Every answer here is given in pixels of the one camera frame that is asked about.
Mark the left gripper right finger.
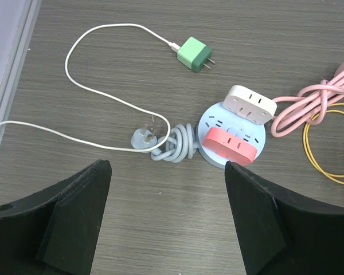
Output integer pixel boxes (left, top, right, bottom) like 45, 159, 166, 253
225, 162, 344, 274

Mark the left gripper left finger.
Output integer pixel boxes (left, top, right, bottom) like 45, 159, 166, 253
0, 160, 112, 274

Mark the yellow charging cable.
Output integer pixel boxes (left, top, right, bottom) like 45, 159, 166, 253
302, 103, 344, 186

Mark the red pink charger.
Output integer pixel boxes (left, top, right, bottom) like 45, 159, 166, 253
202, 127, 257, 166

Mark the pink cord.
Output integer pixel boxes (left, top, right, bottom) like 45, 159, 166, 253
270, 60, 344, 138

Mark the white charger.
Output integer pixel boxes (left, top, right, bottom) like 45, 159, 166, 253
222, 85, 277, 125

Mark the green plug adapter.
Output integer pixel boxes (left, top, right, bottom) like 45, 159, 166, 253
176, 37, 215, 73

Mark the white thin cable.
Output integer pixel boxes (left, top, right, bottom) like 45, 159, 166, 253
0, 23, 181, 184

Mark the round light blue socket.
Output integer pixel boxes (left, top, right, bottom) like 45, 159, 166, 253
131, 102, 266, 168

